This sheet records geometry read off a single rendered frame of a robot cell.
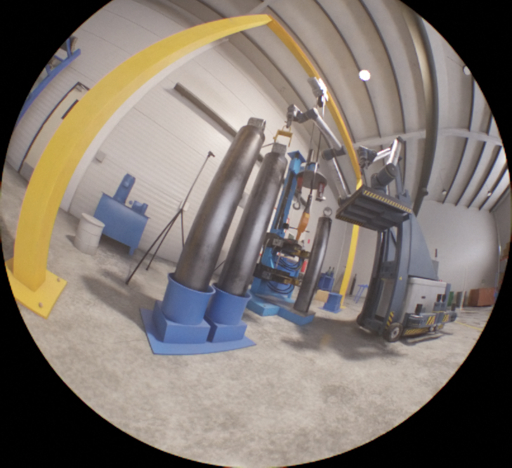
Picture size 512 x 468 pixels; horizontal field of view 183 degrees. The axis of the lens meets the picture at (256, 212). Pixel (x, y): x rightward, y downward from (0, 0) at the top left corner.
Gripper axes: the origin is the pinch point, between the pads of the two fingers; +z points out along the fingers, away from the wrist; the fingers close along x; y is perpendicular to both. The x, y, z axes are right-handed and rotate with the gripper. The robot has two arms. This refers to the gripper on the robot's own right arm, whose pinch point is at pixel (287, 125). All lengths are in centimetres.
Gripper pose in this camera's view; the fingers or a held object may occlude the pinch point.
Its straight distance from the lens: 175.8
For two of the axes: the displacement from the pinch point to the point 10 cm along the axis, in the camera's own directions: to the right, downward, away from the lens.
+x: -0.4, -3.1, -9.5
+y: -9.5, -2.9, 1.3
